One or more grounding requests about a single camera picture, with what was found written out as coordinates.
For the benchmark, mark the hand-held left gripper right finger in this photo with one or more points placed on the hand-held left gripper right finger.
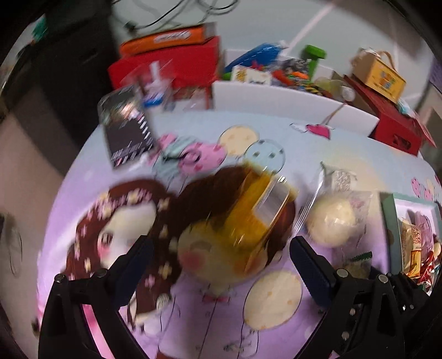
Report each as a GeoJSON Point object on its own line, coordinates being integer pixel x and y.
{"type": "Point", "coordinates": [310, 272]}

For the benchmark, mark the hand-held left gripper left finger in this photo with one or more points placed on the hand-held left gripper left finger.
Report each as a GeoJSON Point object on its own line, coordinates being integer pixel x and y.
{"type": "Point", "coordinates": [138, 262]}

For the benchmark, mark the white tray with teal rim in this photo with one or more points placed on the white tray with teal rim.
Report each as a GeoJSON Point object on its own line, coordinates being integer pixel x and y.
{"type": "Point", "coordinates": [393, 214]}

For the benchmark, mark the purple snack packet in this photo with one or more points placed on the purple snack packet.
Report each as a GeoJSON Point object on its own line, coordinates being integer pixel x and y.
{"type": "Point", "coordinates": [426, 227]}

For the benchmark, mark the pale cracker packet green edge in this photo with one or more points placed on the pale cracker packet green edge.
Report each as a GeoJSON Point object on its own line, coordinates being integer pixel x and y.
{"type": "Point", "coordinates": [357, 267]}

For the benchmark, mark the round bun in clear packet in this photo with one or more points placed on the round bun in clear packet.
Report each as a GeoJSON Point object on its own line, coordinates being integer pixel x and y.
{"type": "Point", "coordinates": [331, 221]}

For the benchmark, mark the orange yellow snack packet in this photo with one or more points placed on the orange yellow snack packet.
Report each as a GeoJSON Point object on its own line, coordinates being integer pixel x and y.
{"type": "Point", "coordinates": [412, 248]}

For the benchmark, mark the red snack packet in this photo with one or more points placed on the red snack packet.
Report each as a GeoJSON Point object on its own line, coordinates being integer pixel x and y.
{"type": "Point", "coordinates": [431, 267]}

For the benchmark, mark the black glossy packet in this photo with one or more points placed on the black glossy packet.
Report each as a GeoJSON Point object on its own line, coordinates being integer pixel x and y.
{"type": "Point", "coordinates": [127, 131]}

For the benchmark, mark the red crate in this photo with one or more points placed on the red crate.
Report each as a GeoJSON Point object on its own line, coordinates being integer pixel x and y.
{"type": "Point", "coordinates": [397, 127]}

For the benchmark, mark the white storage box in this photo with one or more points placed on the white storage box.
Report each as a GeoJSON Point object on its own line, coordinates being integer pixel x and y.
{"type": "Point", "coordinates": [276, 100]}

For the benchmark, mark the clear plastic container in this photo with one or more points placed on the clear plastic container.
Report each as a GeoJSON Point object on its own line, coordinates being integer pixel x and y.
{"type": "Point", "coordinates": [155, 86]}

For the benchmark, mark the teal plastic bag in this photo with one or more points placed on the teal plastic bag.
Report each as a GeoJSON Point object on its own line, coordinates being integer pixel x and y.
{"type": "Point", "coordinates": [405, 105]}

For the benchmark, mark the colourful toy packet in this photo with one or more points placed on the colourful toy packet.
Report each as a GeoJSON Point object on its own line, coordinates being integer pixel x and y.
{"type": "Point", "coordinates": [291, 70]}

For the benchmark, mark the red gift box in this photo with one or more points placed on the red gift box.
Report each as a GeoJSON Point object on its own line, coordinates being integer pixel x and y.
{"type": "Point", "coordinates": [196, 65]}

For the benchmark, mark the yellow cardboard carry box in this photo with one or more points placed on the yellow cardboard carry box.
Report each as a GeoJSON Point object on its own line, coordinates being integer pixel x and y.
{"type": "Point", "coordinates": [380, 76]}

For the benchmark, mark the black cabinet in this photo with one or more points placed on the black cabinet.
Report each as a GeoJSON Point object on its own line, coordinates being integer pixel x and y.
{"type": "Point", "coordinates": [69, 51]}

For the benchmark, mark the blue plastic bag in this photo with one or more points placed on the blue plastic bag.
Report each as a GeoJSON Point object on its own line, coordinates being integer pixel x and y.
{"type": "Point", "coordinates": [259, 55]}

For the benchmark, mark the orange box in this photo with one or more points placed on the orange box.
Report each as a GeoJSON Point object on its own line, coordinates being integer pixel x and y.
{"type": "Point", "coordinates": [165, 38]}

